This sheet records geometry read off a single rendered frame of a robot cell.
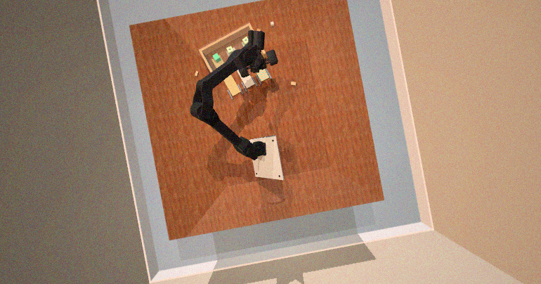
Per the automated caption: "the tan polka-dot strip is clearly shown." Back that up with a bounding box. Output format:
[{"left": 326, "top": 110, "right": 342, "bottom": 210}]
[{"left": 257, "top": 69, "right": 269, "bottom": 82}]

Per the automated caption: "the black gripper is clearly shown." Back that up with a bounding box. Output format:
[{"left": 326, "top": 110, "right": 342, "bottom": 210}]
[{"left": 239, "top": 49, "right": 278, "bottom": 78}]

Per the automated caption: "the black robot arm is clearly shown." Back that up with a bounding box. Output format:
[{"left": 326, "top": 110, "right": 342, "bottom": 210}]
[{"left": 190, "top": 30, "right": 266, "bottom": 160}]

